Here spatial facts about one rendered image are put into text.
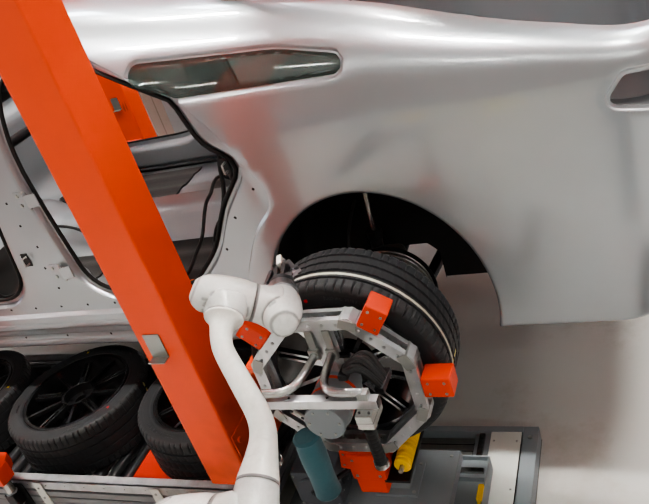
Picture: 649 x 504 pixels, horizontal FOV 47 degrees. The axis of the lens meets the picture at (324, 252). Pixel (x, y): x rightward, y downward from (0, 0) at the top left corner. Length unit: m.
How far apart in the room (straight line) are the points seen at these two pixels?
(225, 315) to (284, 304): 0.15
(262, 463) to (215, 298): 0.43
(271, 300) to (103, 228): 0.55
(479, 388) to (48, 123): 2.24
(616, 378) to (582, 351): 0.23
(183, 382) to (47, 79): 1.00
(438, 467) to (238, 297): 1.28
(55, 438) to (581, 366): 2.29
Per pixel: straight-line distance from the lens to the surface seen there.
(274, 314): 1.89
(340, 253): 2.37
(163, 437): 3.10
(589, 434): 3.25
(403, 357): 2.20
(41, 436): 3.51
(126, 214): 2.15
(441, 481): 2.87
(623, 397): 3.39
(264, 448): 1.76
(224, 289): 1.91
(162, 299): 2.24
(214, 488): 2.95
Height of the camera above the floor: 2.31
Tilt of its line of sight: 28 degrees down
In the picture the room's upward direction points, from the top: 19 degrees counter-clockwise
